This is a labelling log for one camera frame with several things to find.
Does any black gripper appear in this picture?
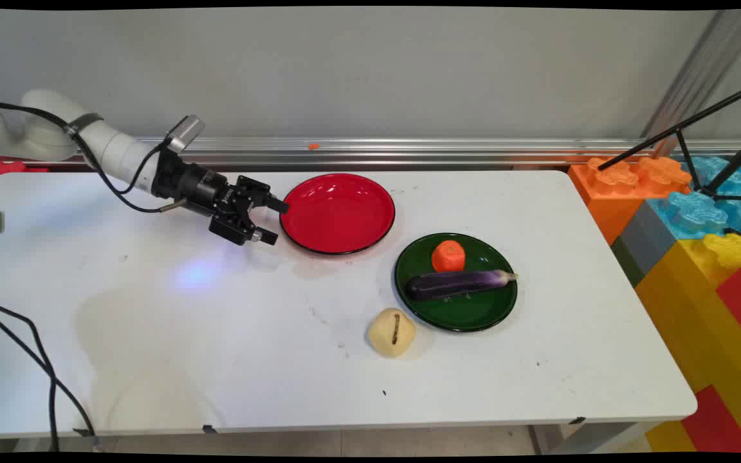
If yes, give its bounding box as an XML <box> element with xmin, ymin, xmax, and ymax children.
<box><xmin>151</xmin><ymin>151</ymin><xmax>290</xmax><ymax>247</ymax></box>

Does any orange toy fruit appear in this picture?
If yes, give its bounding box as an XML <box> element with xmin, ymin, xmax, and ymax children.
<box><xmin>432</xmin><ymin>240</ymin><xmax>466</xmax><ymax>273</ymax></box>

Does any red plate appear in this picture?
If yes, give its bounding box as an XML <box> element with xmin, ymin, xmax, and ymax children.
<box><xmin>279</xmin><ymin>172</ymin><xmax>397</xmax><ymax>256</ymax></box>

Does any beige toy potato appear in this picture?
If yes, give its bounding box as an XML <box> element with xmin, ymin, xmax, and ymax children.
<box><xmin>367</xmin><ymin>307</ymin><xmax>417</xmax><ymax>358</ymax></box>

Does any purple toy eggplant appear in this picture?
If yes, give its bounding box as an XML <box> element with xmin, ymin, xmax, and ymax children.
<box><xmin>406</xmin><ymin>269</ymin><xmax>519</xmax><ymax>302</ymax></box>

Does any green plate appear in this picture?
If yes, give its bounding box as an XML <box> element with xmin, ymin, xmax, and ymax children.
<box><xmin>394</xmin><ymin>232</ymin><xmax>518</xmax><ymax>333</ymax></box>

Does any red plastic object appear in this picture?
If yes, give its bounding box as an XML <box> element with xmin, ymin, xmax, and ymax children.
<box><xmin>0</xmin><ymin>159</ymin><xmax>50</xmax><ymax>194</ymax></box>

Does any orange building block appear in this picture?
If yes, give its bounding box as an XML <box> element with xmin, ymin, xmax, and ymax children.
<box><xmin>567</xmin><ymin>156</ymin><xmax>693</xmax><ymax>246</ymax></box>

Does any dark green building block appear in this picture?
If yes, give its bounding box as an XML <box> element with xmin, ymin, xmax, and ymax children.
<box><xmin>610</xmin><ymin>237</ymin><xmax>645</xmax><ymax>287</ymax></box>

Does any gray building block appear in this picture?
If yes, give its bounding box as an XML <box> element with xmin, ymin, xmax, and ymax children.
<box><xmin>617</xmin><ymin>201</ymin><xmax>680</xmax><ymax>278</ymax></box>

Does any white table leg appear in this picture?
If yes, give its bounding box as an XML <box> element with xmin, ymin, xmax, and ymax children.
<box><xmin>528</xmin><ymin>421</ymin><xmax>662</xmax><ymax>455</ymax></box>

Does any black tripod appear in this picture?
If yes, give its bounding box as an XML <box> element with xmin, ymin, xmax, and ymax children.
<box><xmin>596</xmin><ymin>77</ymin><xmax>741</xmax><ymax>204</ymax></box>

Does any blue building block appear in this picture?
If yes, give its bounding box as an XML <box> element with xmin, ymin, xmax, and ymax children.
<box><xmin>647</xmin><ymin>154</ymin><xmax>741</xmax><ymax>240</ymax></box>

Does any large yellow building block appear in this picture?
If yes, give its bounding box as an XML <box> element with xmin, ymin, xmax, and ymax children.
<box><xmin>634</xmin><ymin>231</ymin><xmax>741</xmax><ymax>454</ymax></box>

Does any small yellow building block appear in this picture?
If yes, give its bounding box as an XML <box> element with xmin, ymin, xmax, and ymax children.
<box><xmin>644</xmin><ymin>421</ymin><xmax>697</xmax><ymax>454</ymax></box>

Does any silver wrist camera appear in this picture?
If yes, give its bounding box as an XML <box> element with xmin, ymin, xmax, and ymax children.
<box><xmin>165</xmin><ymin>114</ymin><xmax>206</xmax><ymax>154</ymax></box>

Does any black forearm cable strap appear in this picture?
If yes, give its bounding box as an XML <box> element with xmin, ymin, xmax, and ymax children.
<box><xmin>64</xmin><ymin>113</ymin><xmax>105</xmax><ymax>140</ymax></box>

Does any horizontal aluminium rail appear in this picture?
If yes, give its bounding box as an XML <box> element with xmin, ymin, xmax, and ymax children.
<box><xmin>68</xmin><ymin>136</ymin><xmax>741</xmax><ymax>172</ymax></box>

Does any black cable with silver connector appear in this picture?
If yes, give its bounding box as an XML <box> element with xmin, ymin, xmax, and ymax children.
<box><xmin>0</xmin><ymin>100</ymin><xmax>188</xmax><ymax>452</ymax></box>

